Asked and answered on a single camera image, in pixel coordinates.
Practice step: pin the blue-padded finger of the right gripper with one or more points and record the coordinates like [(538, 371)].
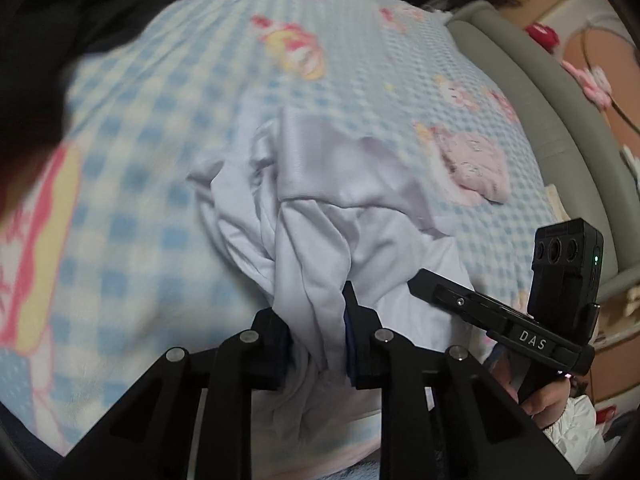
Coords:
[(453, 298)]

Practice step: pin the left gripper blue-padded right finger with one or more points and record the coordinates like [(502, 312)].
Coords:
[(364, 337)]

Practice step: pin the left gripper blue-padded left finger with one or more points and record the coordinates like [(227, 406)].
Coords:
[(273, 352)]

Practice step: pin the white shirt navy trim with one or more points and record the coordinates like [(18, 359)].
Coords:
[(302, 210)]

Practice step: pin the person's right hand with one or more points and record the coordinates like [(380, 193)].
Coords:
[(545, 406)]

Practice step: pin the cream folded cloth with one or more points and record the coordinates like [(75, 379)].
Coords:
[(555, 203)]

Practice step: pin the folded pink patterned clothing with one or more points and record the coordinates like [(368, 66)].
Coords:
[(475, 163)]

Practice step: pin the blue checkered cartoon blanket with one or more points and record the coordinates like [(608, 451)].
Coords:
[(104, 263)]

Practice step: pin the pink plush toy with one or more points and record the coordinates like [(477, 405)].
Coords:
[(594, 84)]

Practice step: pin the red plush toy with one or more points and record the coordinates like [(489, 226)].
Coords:
[(544, 35)]

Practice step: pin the black garment pile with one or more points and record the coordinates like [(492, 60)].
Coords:
[(42, 41)]

